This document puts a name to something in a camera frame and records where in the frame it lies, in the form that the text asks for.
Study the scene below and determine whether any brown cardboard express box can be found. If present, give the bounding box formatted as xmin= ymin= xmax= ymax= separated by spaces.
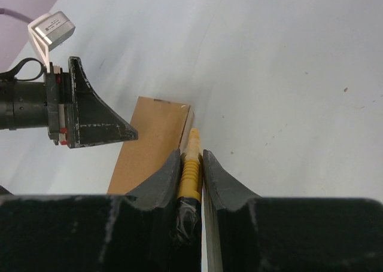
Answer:
xmin=107 ymin=96 xmax=194 ymax=195

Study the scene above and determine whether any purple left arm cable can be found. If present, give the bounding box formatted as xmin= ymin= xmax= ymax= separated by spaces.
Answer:
xmin=0 ymin=8 xmax=34 ymax=23

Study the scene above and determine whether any yellow utility knife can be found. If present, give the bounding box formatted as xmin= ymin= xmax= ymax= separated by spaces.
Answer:
xmin=175 ymin=128 xmax=202 ymax=245

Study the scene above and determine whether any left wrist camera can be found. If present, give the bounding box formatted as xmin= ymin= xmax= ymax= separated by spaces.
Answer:
xmin=28 ymin=11 xmax=75 ymax=73

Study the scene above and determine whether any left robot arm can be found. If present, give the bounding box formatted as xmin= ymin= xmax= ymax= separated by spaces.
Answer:
xmin=1 ymin=57 xmax=138 ymax=149

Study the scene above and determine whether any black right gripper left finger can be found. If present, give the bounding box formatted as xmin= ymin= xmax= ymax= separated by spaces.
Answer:
xmin=1 ymin=150 xmax=182 ymax=271

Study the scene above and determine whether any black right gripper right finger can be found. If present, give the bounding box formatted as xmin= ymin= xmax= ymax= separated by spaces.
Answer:
xmin=203 ymin=150 xmax=382 ymax=271

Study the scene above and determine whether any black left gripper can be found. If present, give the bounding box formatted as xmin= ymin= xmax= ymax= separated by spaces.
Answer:
xmin=44 ymin=56 xmax=138 ymax=148

